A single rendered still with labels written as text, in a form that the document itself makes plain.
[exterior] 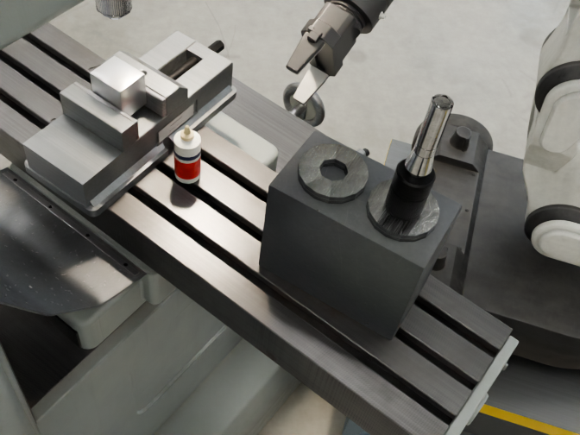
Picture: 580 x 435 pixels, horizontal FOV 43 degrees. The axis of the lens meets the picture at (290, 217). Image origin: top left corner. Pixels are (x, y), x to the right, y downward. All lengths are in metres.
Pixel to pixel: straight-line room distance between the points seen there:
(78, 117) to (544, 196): 0.90
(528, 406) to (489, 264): 0.31
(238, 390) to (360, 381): 0.81
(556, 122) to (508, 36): 1.86
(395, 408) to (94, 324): 0.47
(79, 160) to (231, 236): 0.25
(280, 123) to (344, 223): 0.66
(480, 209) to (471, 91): 1.20
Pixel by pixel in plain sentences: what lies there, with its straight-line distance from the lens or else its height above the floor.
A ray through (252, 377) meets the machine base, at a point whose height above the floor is 0.20.
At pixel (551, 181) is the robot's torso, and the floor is 0.80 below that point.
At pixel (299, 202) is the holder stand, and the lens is 0.92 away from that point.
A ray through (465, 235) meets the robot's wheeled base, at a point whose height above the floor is 0.59.
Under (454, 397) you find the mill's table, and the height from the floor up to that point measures 0.93.
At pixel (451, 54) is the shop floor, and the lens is 3.00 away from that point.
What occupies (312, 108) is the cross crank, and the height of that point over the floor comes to 0.65.
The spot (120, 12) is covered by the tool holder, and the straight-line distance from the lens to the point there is 1.02.
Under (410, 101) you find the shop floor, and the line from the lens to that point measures 2.75.
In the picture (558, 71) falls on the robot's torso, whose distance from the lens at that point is 1.32.
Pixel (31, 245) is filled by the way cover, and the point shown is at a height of 0.88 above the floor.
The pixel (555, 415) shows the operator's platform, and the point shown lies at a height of 0.40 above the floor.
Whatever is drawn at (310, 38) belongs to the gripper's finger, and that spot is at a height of 1.16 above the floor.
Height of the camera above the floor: 1.84
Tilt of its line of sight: 53 degrees down
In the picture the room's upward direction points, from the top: 10 degrees clockwise
